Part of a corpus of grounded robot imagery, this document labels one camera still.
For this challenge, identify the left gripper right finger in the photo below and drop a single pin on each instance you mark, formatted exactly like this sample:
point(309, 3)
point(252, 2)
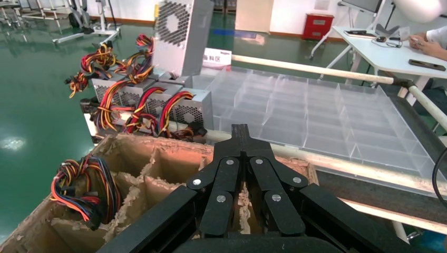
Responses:
point(279, 209)

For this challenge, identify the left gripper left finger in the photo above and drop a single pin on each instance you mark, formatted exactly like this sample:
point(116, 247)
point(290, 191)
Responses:
point(218, 209)

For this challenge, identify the person bare forearm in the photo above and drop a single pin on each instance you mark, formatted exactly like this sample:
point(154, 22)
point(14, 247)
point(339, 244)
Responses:
point(436, 50)

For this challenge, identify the person bare hand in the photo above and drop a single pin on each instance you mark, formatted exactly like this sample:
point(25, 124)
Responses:
point(417, 42)

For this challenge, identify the brown divided cardboard box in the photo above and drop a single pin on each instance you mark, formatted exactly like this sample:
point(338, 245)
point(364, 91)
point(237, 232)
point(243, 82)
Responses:
point(167, 164)

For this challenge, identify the clear acrylic divider tray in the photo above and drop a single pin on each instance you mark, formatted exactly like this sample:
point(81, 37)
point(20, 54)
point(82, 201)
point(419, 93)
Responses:
point(314, 115)

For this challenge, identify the white printed sign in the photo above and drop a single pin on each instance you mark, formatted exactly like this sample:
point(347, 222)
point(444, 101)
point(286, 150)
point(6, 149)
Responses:
point(216, 58)

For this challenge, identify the red cabinet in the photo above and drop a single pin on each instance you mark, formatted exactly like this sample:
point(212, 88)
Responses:
point(317, 28)

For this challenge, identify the white desk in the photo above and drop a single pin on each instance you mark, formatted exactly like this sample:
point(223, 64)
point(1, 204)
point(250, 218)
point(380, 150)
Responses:
point(384, 56)

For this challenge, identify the black tablet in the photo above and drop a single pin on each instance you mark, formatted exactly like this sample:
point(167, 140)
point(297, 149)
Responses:
point(359, 34)

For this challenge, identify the beige panel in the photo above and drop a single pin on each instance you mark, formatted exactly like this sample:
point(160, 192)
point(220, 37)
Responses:
point(255, 15)

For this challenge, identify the black phone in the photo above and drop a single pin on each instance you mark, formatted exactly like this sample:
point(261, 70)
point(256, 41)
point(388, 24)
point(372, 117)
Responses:
point(427, 65)

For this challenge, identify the grey folding stand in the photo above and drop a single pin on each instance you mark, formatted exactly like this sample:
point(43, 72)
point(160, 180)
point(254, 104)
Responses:
point(387, 30)

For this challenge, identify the white metal stand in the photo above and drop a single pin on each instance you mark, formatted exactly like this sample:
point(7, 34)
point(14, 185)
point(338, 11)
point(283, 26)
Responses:
point(87, 35)

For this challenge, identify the dark monitor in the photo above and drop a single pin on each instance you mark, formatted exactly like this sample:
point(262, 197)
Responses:
point(363, 5)

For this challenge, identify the white shirt sleeve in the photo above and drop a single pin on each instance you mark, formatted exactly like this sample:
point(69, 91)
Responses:
point(438, 35)

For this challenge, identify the black wheeled equipment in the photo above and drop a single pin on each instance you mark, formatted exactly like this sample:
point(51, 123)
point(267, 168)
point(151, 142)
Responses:
point(78, 17)

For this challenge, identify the white rounded shell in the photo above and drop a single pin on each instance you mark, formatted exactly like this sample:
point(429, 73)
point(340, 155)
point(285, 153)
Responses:
point(419, 8)

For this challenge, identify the black frame strip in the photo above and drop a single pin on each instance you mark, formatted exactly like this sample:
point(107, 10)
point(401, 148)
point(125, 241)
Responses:
point(384, 199)

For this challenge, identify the white frame rack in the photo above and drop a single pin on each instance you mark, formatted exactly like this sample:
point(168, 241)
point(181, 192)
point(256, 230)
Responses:
point(21, 14)

